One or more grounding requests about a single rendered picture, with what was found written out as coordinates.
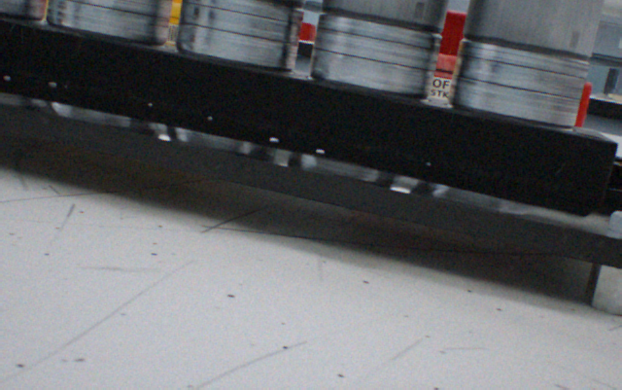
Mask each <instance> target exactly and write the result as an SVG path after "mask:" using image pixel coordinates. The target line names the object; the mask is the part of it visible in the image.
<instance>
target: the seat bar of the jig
mask: <svg viewBox="0 0 622 390"><path fill-rule="evenodd" d="M45 24H47V22H46V21H45V20H44V19H43V22H38V21H29V20H22V19H15V18H3V17H0V71H4V72H8V73H13V74H18V75H21V76H26V77H31V78H36V79H40V80H46V81H51V82H55V83H60V84H64V85H69V86H73V87H78V88H83V89H91V90H96V91H102V92H106V93H111V94H115V95H120V96H124V97H129V98H134V99H138V100H143V101H148V102H153V103H156V105H161V106H166V107H171V108H176V109H181V110H186V111H190V112H194V113H199V114H203V115H208V116H213V117H218V118H222V119H227V120H232V121H236V122H240V123H245V124H254V125H259V126H264V127H268V128H273V129H278V130H283V131H286V132H291V133H296V134H301V135H305V136H310V137H315V138H319V139H324V140H328V141H333V142H337V143H342V144H348V145H352V146H357V147H362V148H367V149H370V150H375V151H380V152H384V153H389V154H394V155H399V156H403V157H408V158H413V159H416V160H425V161H430V162H434V163H439V164H445V165H450V166H454V167H459V168H463V169H467V170H472V171H477V172H482V173H486V174H491V175H496V176H500V177H504V178H509V179H514V180H518V181H523V182H528V183H533V184H538V185H542V186H547V187H551V188H556V189H561V190H565V191H570V192H575V193H580V194H584V195H588V196H592V197H597V198H602V199H605V196H606V192H607V188H608V184H609V180H610V176H611V173H612V169H613V166H614V162H615V158H616V154H617V150H618V146H619V144H618V143H617V142H615V141H614V140H611V139H610V138H608V137H606V136H604V135H602V134H599V133H598V132H597V131H595V130H592V129H587V128H582V127H577V126H572V127H571V129H572V130H573V131H567V130H560V129H554V128H547V127H542V126H536V125H530V124H520V123H516V122H511V121H506V120H501V119H497V118H492V117H487V116H483V115H479V114H474V113H470V112H467V111H463V110H459V109H455V108H452V107H449V106H446V105H448V104H449V101H444V100H438V99H433V98H429V97H428V96H427V100H428V101H429V102H423V101H415V100H408V99H402V98H396V97H390V96H385V95H380V93H374V92H369V91H364V90H359V89H350V88H344V87H341V86H336V85H332V84H328V83H324V82H320V81H316V80H312V79H309V78H307V77H309V76H310V74H309V73H307V72H302V71H297V70H293V69H292V72H293V74H291V73H281V72H274V71H267V70H261V69H256V68H249V67H243V66H238V65H232V64H227V63H222V62H218V61H213V60H208V59H203V58H199V57H194V56H190V55H186V54H182V53H176V52H175V51H176V50H177V48H176V47H175V46H169V45H164V44H163V46H164V47H165V48H159V47H150V46H143V45H136V44H130V43H125V42H119V41H113V40H107V39H101V38H100V37H95V36H90V35H86V34H81V33H76V32H71V31H66V30H62V29H57V28H53V27H49V26H45Z"/></svg>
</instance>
